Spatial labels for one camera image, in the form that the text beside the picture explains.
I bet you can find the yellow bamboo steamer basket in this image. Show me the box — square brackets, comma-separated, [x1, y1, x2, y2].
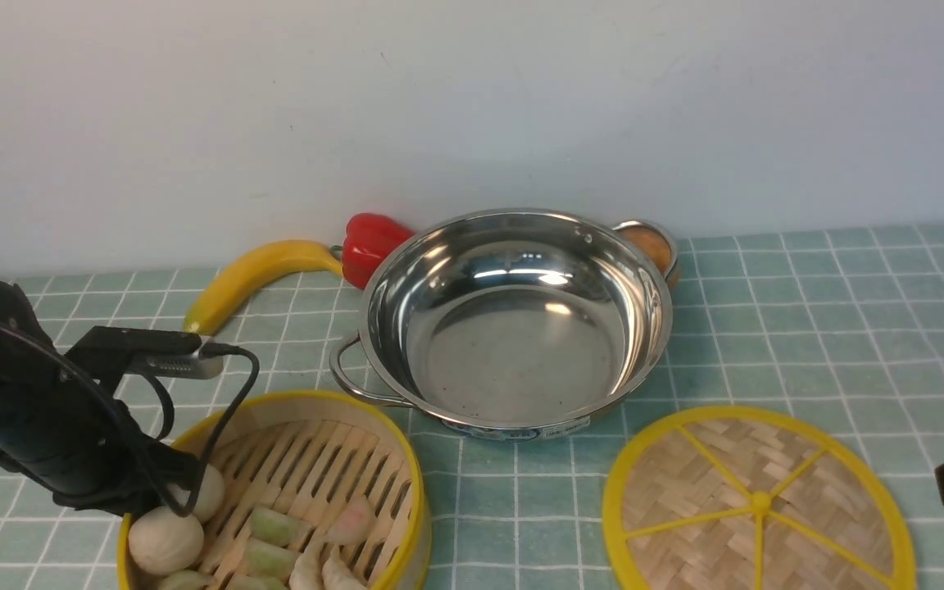
[117, 390, 431, 590]

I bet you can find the stainless steel pot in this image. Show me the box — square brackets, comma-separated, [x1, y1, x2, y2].
[329, 208, 679, 441]

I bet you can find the pink dumpling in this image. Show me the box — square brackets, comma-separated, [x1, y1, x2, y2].
[325, 495, 377, 546]

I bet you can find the white dumpling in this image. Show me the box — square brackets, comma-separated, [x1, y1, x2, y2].
[321, 547, 367, 590]

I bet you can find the green dumpling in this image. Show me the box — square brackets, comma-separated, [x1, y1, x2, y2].
[248, 505, 312, 547]

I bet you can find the lower round white bun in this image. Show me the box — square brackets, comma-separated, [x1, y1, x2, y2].
[127, 506, 205, 576]

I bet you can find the orange fruit behind pot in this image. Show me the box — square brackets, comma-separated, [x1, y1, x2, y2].
[618, 225, 677, 276]

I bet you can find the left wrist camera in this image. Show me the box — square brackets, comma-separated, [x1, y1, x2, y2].
[64, 326, 225, 393]

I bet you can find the yellow banana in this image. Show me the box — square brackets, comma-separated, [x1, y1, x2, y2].
[183, 239, 343, 336]

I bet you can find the round white bun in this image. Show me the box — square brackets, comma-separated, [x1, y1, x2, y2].
[167, 465, 225, 525]
[127, 506, 205, 576]

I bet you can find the upper round white bun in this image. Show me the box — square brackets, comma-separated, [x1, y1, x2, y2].
[167, 465, 225, 525]

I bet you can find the red bell pepper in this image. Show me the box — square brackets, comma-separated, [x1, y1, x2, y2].
[341, 212, 415, 290]

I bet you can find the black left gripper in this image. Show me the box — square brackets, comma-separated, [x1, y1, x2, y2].
[0, 280, 198, 515]

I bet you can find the yellow woven steamer lid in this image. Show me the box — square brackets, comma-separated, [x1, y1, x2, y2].
[601, 406, 919, 589]

